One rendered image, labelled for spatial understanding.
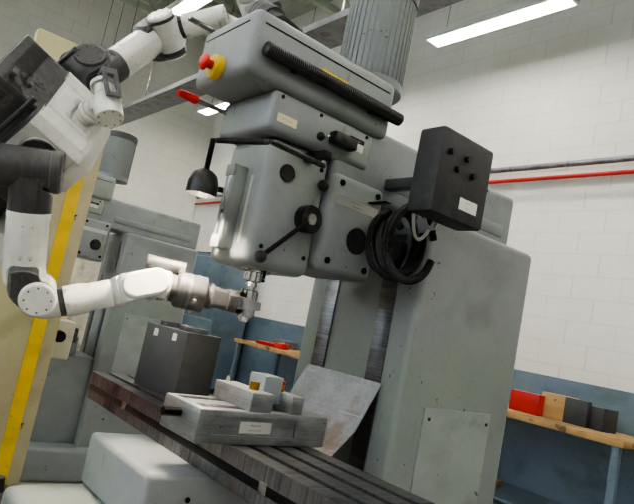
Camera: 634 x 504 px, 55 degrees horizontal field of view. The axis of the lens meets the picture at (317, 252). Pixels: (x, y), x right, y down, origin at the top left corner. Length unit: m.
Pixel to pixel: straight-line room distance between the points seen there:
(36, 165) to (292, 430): 0.80
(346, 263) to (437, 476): 0.64
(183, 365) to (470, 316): 0.82
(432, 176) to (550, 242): 4.58
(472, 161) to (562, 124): 4.83
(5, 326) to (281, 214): 1.90
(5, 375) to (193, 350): 1.52
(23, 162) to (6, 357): 1.82
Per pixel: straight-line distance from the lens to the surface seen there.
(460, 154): 1.52
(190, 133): 11.69
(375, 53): 1.78
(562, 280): 5.86
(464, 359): 1.80
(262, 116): 1.48
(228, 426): 1.31
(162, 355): 1.84
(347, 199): 1.58
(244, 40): 1.49
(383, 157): 1.70
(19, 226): 1.44
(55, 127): 1.53
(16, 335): 3.13
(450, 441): 1.80
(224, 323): 8.87
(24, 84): 1.56
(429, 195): 1.45
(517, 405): 5.24
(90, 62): 1.73
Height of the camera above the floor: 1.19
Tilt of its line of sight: 7 degrees up
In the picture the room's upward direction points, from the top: 12 degrees clockwise
